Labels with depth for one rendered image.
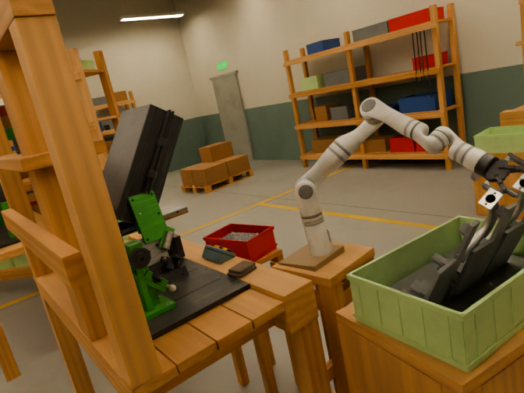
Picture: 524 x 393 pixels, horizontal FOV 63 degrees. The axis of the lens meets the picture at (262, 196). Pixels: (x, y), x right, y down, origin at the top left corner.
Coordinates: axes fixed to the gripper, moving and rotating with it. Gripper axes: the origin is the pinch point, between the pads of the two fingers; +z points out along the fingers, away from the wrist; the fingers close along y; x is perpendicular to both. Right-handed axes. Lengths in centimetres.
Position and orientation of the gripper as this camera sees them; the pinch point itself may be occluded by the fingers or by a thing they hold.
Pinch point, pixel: (523, 184)
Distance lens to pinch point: 153.9
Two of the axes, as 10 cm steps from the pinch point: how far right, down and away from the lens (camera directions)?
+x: 5.2, 3.6, 7.7
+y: 6.3, -7.8, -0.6
